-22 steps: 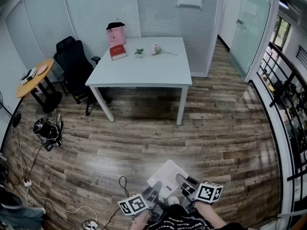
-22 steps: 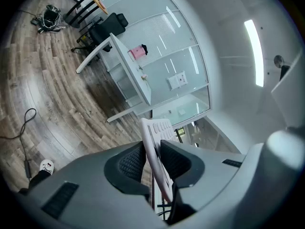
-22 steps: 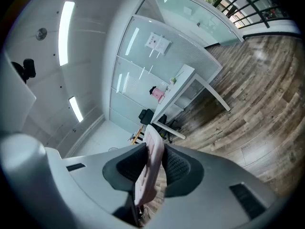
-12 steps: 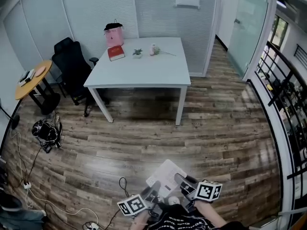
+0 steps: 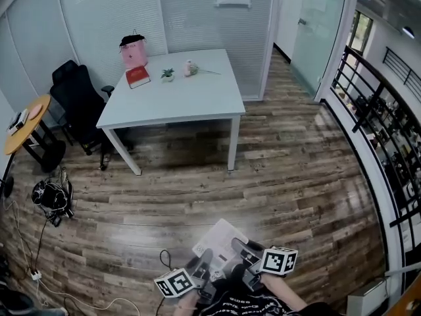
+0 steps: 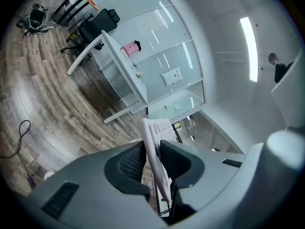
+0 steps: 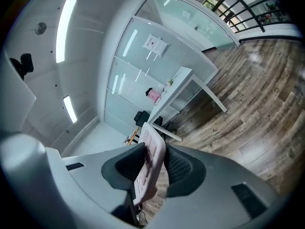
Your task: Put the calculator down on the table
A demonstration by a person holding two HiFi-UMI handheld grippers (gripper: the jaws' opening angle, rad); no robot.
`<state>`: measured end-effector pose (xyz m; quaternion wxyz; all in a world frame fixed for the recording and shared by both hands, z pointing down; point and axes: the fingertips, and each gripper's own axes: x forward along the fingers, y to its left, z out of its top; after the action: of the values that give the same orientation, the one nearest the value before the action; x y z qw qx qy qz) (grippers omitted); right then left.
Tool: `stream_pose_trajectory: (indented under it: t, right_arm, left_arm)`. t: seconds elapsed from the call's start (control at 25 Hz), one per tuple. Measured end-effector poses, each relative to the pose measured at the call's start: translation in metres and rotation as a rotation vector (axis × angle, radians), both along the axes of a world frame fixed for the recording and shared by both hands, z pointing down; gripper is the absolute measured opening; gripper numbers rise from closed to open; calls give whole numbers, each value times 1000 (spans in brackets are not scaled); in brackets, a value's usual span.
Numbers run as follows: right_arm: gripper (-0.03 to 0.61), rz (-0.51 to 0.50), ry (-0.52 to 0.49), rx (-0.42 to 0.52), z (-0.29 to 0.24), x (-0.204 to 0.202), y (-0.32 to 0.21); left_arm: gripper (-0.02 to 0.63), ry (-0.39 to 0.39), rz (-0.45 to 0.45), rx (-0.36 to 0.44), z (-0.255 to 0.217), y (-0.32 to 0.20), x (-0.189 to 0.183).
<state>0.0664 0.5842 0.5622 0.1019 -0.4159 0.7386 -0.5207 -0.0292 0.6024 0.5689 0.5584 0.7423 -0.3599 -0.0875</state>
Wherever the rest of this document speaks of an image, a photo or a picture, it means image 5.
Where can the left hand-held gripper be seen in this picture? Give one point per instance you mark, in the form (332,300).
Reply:
(174,283)

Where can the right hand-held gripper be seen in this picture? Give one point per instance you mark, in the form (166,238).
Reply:
(278,262)

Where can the white card with pink print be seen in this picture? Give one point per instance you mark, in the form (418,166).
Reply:
(218,237)

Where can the person's left forearm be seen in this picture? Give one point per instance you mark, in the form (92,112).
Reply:
(188,303)

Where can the person's right forearm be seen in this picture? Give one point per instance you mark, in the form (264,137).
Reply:
(283,291)

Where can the person's black printed shirt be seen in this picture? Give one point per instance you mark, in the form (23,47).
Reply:
(240,305)

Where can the white table leg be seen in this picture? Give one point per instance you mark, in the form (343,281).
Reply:
(233,143)
(123,151)

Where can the white floor cabinet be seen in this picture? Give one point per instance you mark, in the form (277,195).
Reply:
(366,300)

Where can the black backpack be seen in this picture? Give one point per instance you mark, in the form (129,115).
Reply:
(51,196)

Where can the white power strip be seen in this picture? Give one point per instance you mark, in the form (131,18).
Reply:
(36,274)

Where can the pink flower bouquet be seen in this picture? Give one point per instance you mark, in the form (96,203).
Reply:
(190,68)

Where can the small green plant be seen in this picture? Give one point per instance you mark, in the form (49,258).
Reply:
(167,74)

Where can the blue-grey seat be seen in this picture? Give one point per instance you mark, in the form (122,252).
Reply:
(19,305)

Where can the black metal railing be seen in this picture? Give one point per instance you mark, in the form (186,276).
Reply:
(365,97)

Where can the red hardcover book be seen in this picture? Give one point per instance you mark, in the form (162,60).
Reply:
(136,76)

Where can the black office chair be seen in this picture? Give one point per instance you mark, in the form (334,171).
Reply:
(79,100)

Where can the pink paper bag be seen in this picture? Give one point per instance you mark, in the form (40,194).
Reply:
(133,56)

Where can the round wooden side table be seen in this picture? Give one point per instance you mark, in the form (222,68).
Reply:
(29,127)

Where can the frosted glass door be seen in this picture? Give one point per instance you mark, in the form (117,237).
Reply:
(317,35)

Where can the pink round pad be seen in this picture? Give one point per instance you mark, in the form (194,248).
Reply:
(35,110)

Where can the white desktop device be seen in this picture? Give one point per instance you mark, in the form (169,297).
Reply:
(18,120)

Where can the white paper on door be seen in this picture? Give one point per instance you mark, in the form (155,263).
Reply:
(315,3)

